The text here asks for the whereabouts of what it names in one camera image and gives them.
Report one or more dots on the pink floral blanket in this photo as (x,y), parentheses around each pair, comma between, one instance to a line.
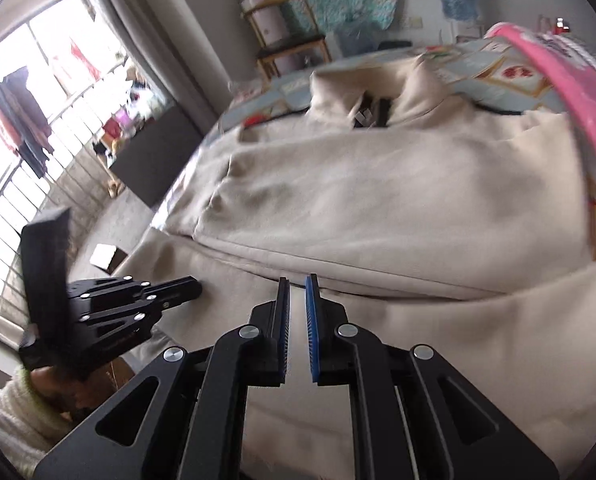
(593,110)

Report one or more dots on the patterned blue tablecloth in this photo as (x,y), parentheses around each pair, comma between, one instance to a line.
(498,72)

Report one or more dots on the dark grey cabinet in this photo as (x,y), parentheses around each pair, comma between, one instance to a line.
(163,155)

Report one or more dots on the person's left forearm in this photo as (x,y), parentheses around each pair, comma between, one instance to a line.
(8,425)

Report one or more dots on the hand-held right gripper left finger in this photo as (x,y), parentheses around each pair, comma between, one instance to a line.
(278,355)

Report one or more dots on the dark hanging clothes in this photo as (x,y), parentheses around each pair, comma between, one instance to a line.
(20,120)

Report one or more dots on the white wall socket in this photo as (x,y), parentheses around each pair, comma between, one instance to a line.
(416,22)

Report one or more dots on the wooden chair with dark seat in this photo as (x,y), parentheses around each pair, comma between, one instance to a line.
(290,42)

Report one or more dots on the brown cardboard box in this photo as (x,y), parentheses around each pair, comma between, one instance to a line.
(107,259)

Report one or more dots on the cream jacket with black trim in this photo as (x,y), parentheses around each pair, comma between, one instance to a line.
(378,200)

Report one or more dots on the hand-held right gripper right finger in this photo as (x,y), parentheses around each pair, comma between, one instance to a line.
(314,340)

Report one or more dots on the empty clear water jug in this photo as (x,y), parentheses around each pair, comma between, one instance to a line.
(355,39)

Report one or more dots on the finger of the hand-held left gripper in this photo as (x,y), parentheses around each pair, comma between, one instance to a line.
(128,288)
(123,321)

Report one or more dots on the white cylindrical box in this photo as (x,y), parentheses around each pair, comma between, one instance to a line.
(268,22)

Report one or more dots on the person's left hand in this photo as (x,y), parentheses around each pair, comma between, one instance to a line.
(65,392)

